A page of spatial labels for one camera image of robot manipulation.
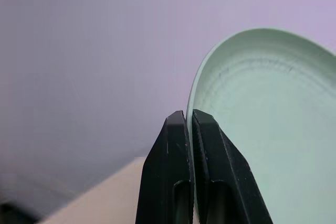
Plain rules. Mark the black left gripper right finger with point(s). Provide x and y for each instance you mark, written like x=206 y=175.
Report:
x=225 y=171

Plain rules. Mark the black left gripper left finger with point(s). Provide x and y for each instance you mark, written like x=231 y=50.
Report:
x=162 y=161

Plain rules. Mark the green plate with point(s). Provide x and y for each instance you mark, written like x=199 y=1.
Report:
x=270 y=108

